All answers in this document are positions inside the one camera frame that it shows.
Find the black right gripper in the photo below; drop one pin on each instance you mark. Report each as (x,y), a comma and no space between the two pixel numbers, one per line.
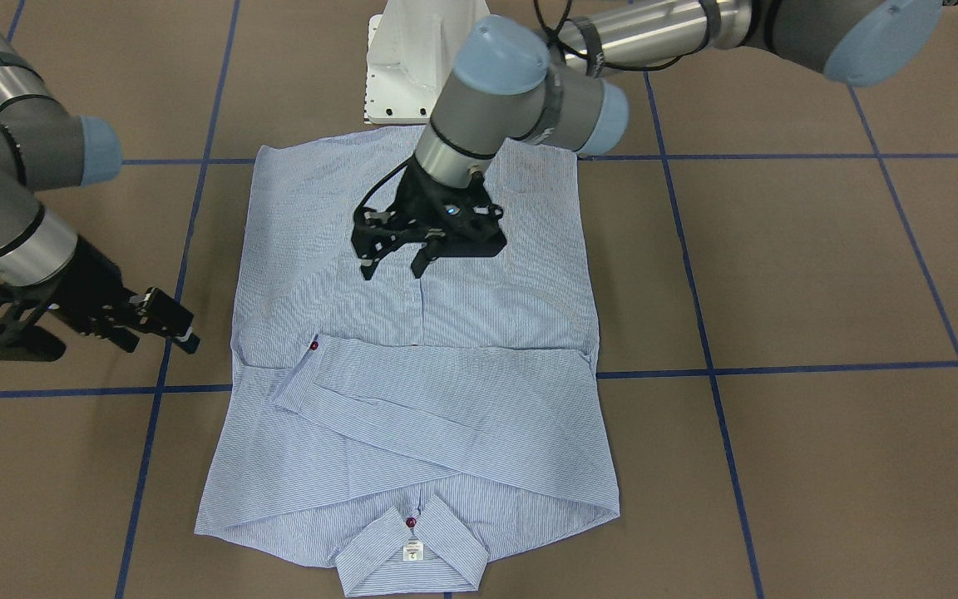
(90,287)

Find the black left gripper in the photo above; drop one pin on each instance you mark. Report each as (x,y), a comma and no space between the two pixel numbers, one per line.
(409,202)

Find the blue striped button shirt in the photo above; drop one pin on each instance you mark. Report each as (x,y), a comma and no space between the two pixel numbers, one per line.
(404,431)

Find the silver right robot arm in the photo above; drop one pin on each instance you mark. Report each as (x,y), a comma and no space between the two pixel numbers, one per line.
(46,266)

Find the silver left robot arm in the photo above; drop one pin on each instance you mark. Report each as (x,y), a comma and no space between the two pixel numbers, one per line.
(550,87)

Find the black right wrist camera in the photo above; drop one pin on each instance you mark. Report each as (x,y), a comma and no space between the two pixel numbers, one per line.
(155,312)

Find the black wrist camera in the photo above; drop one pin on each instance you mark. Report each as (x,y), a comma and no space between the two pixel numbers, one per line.
(155,312)
(472,231)

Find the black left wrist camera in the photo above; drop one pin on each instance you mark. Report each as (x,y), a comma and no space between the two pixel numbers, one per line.
(472,231)

